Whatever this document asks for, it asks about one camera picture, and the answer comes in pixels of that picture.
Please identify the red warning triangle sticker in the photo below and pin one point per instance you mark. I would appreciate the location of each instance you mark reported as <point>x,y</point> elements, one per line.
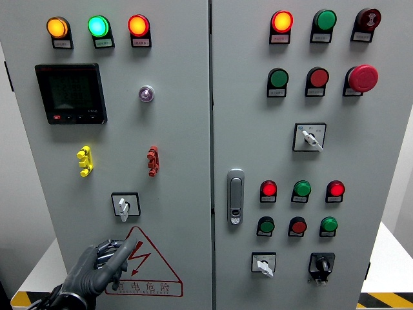
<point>142,256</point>

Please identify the black yellow striped tape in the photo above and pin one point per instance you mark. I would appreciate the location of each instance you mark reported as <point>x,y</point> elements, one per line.
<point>22,298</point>
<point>387,300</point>

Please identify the pale grey door with display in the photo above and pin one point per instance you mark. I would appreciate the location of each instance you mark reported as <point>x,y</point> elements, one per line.
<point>180,145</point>

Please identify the silver door lock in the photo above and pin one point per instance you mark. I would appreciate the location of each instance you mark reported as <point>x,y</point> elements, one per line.
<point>235,193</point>

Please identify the black display meter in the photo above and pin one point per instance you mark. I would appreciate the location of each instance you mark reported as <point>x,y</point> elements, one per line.
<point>71,93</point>

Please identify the small label plate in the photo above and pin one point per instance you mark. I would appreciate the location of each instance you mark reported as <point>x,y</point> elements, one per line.
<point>315,92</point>
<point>334,199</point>
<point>62,44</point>
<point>295,234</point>
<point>321,37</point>
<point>267,199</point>
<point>141,42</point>
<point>327,233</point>
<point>279,38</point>
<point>299,199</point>
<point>103,42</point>
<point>362,37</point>
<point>264,233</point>
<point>276,92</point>
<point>352,91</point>

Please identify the small green push button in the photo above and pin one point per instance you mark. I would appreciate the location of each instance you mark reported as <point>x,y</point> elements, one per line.
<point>266,226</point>

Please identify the white round lamp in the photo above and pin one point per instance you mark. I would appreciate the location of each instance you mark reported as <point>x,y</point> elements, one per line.
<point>146,93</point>

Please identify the small red round lamp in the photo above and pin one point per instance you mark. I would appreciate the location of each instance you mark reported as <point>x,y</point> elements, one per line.
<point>268,189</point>
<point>336,189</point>

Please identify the black door hinge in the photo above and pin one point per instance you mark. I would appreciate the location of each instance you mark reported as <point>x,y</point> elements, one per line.
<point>368,271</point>
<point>8,76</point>

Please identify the small red push button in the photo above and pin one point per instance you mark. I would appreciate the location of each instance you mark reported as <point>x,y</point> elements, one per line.
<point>298,227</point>

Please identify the small green round lamp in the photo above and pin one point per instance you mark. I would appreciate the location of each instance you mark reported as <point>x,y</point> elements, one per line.
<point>302,188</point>
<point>329,224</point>

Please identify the bright lit green lamp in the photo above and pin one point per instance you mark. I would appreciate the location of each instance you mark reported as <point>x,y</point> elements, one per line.
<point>98,26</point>

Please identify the large yellow round lamp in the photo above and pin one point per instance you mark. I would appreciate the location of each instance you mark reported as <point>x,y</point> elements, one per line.
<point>57,27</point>

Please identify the large red round lamp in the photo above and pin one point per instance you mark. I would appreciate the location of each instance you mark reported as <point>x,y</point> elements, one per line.
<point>282,21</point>
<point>138,25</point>

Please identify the large green push button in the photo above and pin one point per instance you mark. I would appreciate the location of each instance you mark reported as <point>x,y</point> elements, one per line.
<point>279,78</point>

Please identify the pale grey door with lock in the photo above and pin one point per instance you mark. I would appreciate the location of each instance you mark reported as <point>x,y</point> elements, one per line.
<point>355,161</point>

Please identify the large red push button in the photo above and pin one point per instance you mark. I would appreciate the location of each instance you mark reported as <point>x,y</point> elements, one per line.
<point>318,77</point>

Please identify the large red stop button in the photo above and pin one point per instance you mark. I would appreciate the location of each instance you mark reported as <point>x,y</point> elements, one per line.
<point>363,78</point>

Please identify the large dark green lamp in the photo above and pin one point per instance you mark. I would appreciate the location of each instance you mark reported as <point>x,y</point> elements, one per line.
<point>326,20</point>

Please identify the dark red round buzzer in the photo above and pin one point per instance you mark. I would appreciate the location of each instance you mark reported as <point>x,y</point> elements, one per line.
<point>370,17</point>

